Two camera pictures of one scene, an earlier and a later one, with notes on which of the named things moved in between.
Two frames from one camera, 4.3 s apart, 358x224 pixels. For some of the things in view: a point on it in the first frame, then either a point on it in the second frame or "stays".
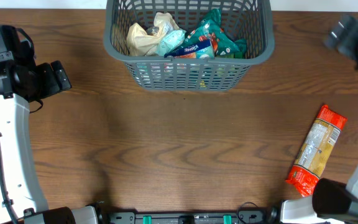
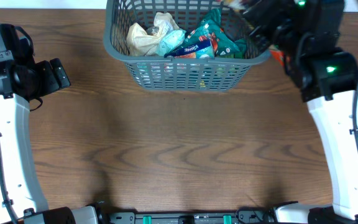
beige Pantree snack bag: x=141 y=42 stays
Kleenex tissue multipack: x=201 y=50 stays
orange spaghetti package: x=316 y=150 → x=280 y=56
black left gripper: x=52 y=80 stays
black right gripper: x=339 y=38 → x=258 y=16
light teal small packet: x=171 y=41 stays
